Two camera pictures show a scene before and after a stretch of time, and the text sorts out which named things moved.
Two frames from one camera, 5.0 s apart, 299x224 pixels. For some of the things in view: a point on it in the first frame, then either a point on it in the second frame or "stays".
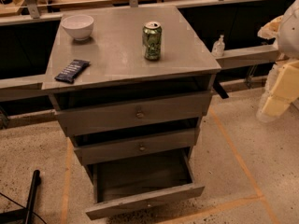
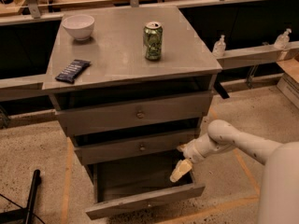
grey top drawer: (86, 120) stays
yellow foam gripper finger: (272, 106) -> (180, 169)
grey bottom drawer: (130, 185) stays
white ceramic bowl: (79, 26) stays
